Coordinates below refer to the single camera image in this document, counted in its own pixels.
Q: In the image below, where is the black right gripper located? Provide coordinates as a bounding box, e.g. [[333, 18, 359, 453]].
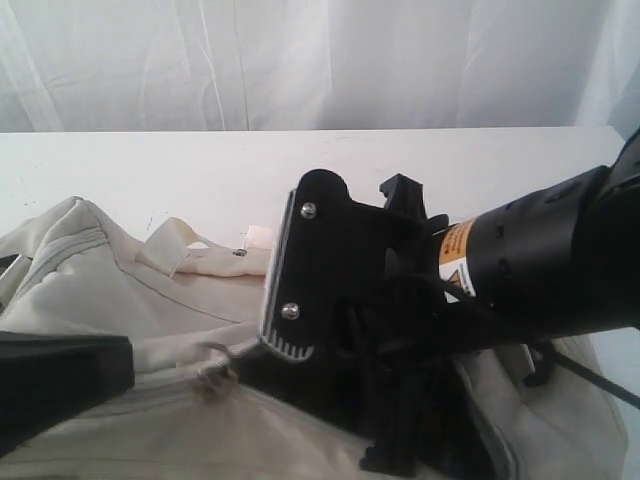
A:
[[237, 175, 480, 473]]

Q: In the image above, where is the cream duffel bag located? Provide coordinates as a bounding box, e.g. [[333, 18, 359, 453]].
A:
[[1, 197, 628, 479]]

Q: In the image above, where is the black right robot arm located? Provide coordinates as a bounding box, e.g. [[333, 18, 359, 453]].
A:
[[238, 137, 639, 479]]

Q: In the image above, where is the white backdrop curtain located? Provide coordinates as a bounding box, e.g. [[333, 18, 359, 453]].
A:
[[1, 1, 639, 137]]

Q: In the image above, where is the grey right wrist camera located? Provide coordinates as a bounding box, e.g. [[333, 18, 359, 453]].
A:
[[260, 169, 398, 363]]

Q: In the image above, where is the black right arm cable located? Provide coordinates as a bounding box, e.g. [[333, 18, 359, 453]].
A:
[[434, 279, 640, 406]]

